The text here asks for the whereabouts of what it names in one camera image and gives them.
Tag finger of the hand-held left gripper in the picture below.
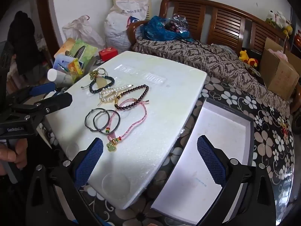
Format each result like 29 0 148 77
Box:
14 89 72 118
7 82 57 109

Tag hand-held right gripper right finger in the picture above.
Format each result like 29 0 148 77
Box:
197 135 277 226

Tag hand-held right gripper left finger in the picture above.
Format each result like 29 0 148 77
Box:
25 137 104 226

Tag pink braided cord jade pendant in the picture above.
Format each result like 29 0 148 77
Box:
106 98 151 153

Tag black cord ring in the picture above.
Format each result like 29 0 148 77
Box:
85 108 104 133
93 109 111 133

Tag white-lined dark box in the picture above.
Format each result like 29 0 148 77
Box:
150 96 255 226

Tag black cord bracelet coloured beads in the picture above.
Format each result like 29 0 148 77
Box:
103 109 121 134

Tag pearl bracelet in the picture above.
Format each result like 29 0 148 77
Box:
98 87 121 106

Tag dark bead bracelet gold charm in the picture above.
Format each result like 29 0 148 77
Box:
81 67 115 94

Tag dark red bead bracelet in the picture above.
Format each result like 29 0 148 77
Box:
114 84 149 111

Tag person's left hand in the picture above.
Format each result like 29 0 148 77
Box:
0 138 28 176

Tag white cylinder cup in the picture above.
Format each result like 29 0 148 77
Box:
47 69 74 87

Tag blue white small box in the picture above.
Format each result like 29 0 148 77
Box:
53 54 71 73

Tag yellow green small box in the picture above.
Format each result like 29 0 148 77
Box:
68 60 84 76

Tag orange cream card box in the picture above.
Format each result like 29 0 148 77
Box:
54 38 76 59

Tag black cloth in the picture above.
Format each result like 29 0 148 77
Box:
8 11 44 76

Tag floral black tablecloth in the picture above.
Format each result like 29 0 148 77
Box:
42 75 295 226

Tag green tissue box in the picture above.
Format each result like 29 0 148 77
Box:
68 40 98 60

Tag small red box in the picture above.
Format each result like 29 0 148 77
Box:
99 47 118 61

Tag white plastic bag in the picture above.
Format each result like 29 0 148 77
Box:
62 15 106 50

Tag red gold knot ornament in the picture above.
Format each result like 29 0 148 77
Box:
279 120 291 142

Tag white foam board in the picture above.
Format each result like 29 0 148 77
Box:
45 50 208 210

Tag round white board wooden rim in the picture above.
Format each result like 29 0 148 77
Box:
36 0 118 52

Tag white woven sack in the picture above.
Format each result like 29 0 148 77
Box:
105 0 150 52

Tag patterned brown blanket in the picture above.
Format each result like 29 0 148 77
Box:
130 38 268 95

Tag yellow red plush toy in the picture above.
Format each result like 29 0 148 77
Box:
239 50 259 68

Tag brown cardboard box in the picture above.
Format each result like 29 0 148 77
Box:
259 37 301 101

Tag blue plastic bag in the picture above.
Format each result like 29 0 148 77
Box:
143 16 189 42

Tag pink cloth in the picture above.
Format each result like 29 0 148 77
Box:
268 48 289 60

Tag wooden slatted sofa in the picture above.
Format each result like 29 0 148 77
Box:
127 0 301 113

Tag clear crinkled plastic bag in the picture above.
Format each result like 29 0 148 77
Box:
165 14 189 33

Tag display shelf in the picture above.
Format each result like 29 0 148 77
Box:
289 5 301 59

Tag white plush toy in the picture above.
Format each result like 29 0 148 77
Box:
266 10 292 27

